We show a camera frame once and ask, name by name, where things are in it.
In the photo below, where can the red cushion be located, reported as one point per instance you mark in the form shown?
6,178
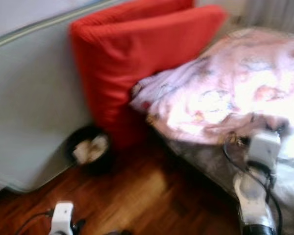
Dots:
132,9
127,63

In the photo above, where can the pink cartoon print blanket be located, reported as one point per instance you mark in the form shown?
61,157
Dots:
220,93

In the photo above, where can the grey curtain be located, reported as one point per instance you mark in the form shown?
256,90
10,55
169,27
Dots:
274,14

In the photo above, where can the black waste bin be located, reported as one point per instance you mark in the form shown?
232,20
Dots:
93,167

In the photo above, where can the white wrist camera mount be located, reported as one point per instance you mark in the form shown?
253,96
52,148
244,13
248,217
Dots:
264,149
62,216

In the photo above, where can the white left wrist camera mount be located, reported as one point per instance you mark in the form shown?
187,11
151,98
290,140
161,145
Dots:
62,216

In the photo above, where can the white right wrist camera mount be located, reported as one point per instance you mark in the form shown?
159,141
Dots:
264,149

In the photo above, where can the white crumpled paper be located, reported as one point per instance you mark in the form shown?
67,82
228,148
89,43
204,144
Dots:
90,149

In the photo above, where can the pale grey cabinet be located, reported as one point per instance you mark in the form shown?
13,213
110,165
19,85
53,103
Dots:
34,107

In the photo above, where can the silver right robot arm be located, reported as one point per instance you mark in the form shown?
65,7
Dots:
255,200

